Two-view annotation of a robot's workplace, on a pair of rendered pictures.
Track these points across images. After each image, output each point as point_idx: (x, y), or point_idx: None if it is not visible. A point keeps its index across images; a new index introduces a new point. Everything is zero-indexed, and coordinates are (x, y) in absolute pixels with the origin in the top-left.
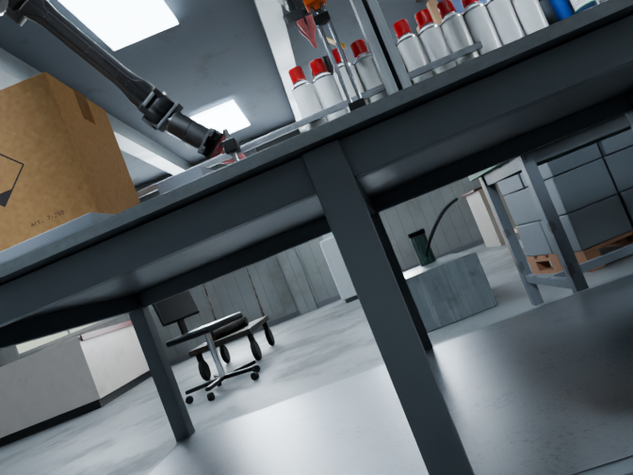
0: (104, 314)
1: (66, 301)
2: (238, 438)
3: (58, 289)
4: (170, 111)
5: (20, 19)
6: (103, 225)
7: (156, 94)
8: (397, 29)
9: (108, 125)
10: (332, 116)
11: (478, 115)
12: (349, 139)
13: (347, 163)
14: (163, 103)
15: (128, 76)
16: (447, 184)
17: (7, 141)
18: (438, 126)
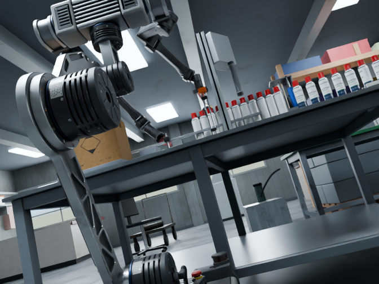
0: (103, 200)
1: (94, 191)
2: None
3: (106, 182)
4: (145, 123)
5: None
6: (124, 163)
7: (141, 116)
8: (232, 103)
9: (124, 128)
10: (205, 132)
11: (243, 142)
12: (203, 145)
13: (201, 152)
14: (144, 120)
15: (132, 110)
16: (259, 161)
17: None
18: (230, 144)
